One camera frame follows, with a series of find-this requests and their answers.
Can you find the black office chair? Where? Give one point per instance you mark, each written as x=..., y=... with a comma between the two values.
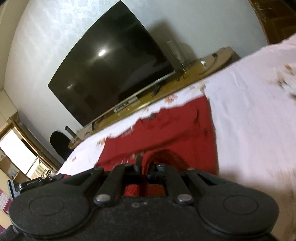
x=60, y=143

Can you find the black flat screen television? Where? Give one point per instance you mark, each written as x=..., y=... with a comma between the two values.
x=115, y=60

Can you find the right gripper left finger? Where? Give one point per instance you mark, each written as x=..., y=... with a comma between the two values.
x=58, y=208

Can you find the wooden shelf unit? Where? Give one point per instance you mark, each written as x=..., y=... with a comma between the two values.
x=23, y=157

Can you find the red small garment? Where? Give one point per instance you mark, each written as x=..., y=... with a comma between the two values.
x=182, y=137

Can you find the set-top box under television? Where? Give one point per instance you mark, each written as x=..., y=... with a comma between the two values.
x=125, y=104

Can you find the wooden tv stand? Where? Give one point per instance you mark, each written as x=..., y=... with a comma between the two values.
x=198, y=70

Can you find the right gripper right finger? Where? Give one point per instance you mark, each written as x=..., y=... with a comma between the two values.
x=224, y=207

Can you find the brown wooden door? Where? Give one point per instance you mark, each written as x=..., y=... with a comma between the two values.
x=277, y=18

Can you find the white floral bed sheet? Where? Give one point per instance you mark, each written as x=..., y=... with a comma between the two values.
x=253, y=110

